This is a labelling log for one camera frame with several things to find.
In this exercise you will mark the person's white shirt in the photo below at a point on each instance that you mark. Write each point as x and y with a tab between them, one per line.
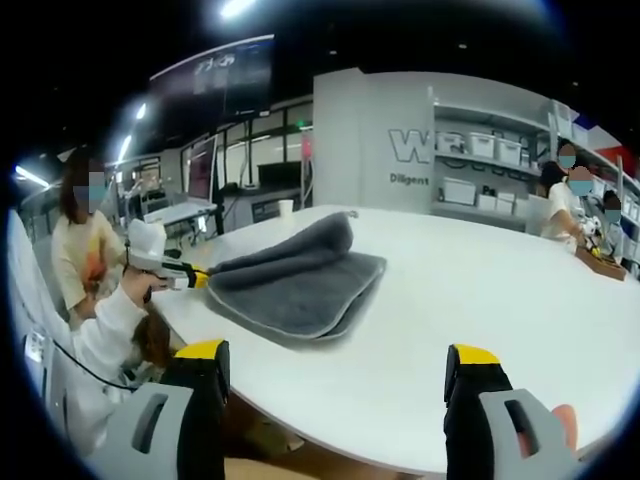
100	395

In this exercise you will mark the person's brown hair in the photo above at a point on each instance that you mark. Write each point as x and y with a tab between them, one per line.
152	340

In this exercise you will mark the white paper cup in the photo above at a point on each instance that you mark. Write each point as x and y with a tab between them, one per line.
285	209

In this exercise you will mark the hanging black monitor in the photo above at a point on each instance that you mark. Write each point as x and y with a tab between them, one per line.
225	75

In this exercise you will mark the white laptop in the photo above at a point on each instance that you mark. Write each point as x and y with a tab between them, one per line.
200	170

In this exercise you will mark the grey towel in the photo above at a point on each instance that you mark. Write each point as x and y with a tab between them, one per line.
300	285

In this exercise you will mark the black desk monitor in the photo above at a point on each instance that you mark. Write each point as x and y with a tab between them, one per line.
280	185

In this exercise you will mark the wooden tray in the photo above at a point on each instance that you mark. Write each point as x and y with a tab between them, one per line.
602	265

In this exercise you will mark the person's right hand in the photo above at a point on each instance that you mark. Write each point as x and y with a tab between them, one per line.
567	425

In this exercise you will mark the white chest device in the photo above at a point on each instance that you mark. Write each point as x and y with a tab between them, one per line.
35	346

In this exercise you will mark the person's left hand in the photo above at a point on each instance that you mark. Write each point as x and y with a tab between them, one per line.
139	286

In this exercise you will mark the grey metal shelving rack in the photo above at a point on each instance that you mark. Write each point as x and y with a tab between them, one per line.
500	150

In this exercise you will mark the pink hanging tag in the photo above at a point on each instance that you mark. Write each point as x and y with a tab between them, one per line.
307	150

